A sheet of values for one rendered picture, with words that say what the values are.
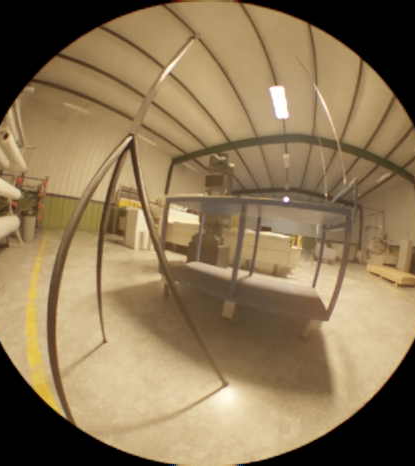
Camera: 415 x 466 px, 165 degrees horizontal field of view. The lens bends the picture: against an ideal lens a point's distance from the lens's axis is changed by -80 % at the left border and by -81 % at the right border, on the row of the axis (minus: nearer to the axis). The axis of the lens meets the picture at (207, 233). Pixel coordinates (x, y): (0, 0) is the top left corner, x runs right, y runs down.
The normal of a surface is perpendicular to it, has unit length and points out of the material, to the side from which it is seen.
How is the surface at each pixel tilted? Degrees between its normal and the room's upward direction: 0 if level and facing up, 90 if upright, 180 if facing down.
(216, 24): 176
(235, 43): 173
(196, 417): 0
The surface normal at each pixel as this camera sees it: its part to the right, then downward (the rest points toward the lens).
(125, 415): 0.13, -0.99
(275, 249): -0.50, -0.04
